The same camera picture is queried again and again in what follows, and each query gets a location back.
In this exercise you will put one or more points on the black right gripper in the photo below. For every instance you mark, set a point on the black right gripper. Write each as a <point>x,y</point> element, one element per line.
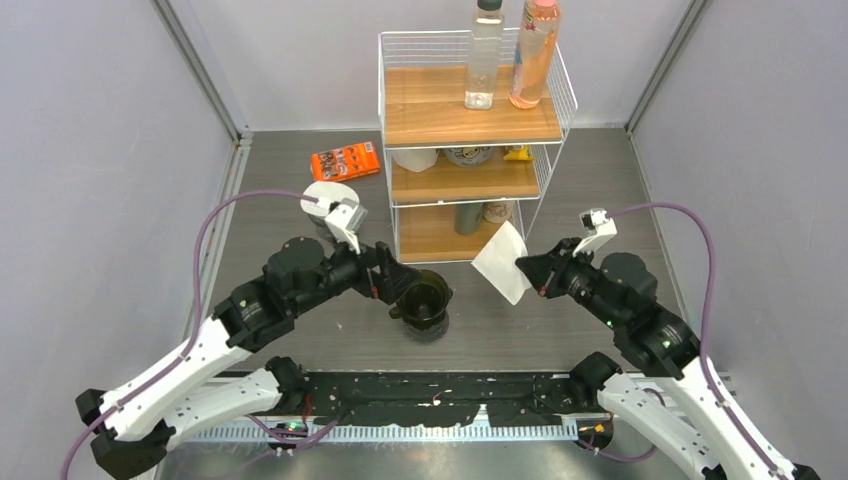
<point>546,269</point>

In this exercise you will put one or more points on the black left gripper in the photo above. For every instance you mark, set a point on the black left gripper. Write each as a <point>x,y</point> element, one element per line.
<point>389,287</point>

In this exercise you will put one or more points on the dark green dripper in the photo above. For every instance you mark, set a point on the dark green dripper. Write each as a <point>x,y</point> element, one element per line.
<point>426,299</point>

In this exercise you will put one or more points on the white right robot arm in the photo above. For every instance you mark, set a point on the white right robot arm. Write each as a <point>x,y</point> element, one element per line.
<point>714,439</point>

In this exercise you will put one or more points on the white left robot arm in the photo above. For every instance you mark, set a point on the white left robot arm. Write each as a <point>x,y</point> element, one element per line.
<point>137,424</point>

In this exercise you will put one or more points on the white printed cup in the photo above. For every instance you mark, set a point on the white printed cup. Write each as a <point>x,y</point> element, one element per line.
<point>498,212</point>

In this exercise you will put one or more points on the smoky glass mug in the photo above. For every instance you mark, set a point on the smoky glass mug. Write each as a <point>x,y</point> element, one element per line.
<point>426,332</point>

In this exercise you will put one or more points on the grey metal can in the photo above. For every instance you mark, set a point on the grey metal can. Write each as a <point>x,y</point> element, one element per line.
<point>468,218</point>

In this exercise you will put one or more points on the white cup on shelf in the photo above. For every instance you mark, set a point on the white cup on shelf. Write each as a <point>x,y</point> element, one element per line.
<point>415,160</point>

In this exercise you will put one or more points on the yellow snack packet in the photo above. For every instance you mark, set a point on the yellow snack packet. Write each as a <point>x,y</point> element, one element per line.
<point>517,153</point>

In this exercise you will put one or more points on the orange snack box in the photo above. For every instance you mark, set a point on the orange snack box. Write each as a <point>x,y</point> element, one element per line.
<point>345,163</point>

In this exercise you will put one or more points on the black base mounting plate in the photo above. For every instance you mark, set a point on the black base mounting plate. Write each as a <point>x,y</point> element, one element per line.
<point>437,399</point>

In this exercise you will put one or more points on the printed ceramic bowl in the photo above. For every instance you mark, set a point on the printed ceramic bowl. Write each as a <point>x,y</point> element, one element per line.
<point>468,156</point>

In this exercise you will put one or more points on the pink drink bottle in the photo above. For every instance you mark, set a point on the pink drink bottle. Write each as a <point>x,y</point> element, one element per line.
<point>536,44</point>

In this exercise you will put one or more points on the clear water bottle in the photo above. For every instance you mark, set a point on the clear water bottle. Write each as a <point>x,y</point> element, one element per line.
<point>484,54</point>

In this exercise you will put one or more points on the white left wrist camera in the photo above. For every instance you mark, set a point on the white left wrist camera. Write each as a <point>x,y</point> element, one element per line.
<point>343,220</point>

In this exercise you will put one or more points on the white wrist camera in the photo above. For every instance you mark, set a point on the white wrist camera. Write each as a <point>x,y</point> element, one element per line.
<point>343,220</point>
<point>599,228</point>

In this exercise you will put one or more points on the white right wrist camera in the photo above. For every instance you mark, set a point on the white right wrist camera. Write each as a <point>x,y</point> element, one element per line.
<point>599,228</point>

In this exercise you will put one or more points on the white wire wooden shelf rack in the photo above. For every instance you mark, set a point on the white wire wooden shelf rack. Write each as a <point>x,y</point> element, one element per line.
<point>421,81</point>

